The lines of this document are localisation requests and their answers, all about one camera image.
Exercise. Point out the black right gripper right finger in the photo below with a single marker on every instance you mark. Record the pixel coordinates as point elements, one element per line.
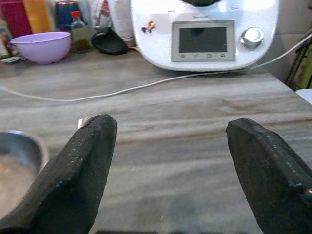
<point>270,175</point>

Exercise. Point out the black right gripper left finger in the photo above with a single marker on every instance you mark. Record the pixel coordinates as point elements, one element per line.
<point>73,175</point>

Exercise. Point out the grey metal bowl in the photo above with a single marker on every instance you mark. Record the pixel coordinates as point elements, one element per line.
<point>17,168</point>

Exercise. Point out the purple plastic bowl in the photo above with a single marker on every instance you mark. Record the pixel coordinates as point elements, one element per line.
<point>44,47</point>

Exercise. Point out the small flat packet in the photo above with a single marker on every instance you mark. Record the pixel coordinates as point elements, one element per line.
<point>11,59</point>

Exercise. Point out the red-capped glass sauce bottle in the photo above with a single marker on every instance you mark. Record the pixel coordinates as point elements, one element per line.
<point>79,34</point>

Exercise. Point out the white kitchen cooking machine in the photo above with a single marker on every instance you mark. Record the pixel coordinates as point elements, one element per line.
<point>204,36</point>

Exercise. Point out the blue jar with red rim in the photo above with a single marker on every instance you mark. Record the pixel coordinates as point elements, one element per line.
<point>66,14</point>

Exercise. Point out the white cloth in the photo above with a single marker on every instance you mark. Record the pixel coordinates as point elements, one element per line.
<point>119,19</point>

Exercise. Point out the orange box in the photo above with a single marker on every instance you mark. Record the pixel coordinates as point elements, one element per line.
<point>37,15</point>

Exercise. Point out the red box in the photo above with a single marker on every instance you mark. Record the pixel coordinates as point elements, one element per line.
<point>15,18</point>

